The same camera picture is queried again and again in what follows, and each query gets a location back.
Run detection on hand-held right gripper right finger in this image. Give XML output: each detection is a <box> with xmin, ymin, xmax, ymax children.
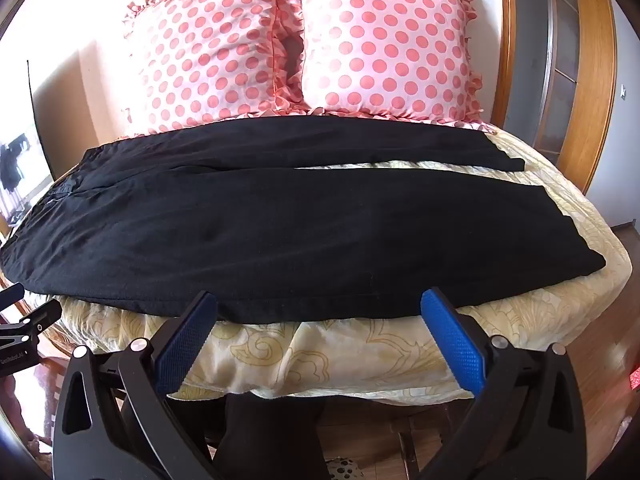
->
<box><xmin>420</xmin><ymin>287</ymin><xmax>587</xmax><ymax>480</ymax></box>

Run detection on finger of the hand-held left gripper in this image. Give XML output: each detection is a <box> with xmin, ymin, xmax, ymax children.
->
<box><xmin>0</xmin><ymin>301</ymin><xmax>64</xmax><ymax>343</ymax></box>
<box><xmin>0</xmin><ymin>282</ymin><xmax>27</xmax><ymax>312</ymax></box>

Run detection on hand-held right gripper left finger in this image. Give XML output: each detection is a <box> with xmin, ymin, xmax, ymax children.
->
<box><xmin>52</xmin><ymin>290</ymin><xmax>219</xmax><ymax>480</ymax></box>

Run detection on black pants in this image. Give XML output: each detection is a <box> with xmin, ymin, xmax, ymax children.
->
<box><xmin>0</xmin><ymin>114</ymin><xmax>607</xmax><ymax>325</ymax></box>

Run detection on cream patterned bedspread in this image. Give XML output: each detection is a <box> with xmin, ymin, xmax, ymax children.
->
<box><xmin>50</xmin><ymin>127</ymin><xmax>632</xmax><ymax>407</ymax></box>

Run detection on person's dark trouser leg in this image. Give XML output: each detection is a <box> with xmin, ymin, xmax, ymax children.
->
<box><xmin>214</xmin><ymin>392</ymin><xmax>327</xmax><ymax>480</ymax></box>

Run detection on dotted slipper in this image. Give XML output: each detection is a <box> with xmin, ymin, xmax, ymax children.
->
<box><xmin>325</xmin><ymin>455</ymin><xmax>372</xmax><ymax>480</ymax></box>

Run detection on pink polka dot ruffled pillow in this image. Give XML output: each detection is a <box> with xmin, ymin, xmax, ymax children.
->
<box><xmin>122</xmin><ymin>0</ymin><xmax>307</xmax><ymax>137</ymax></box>
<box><xmin>295</xmin><ymin>0</ymin><xmax>487</xmax><ymax>126</ymax></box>

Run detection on wooden framed grey door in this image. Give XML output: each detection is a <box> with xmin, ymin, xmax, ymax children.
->
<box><xmin>502</xmin><ymin>0</ymin><xmax>619</xmax><ymax>197</ymax></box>

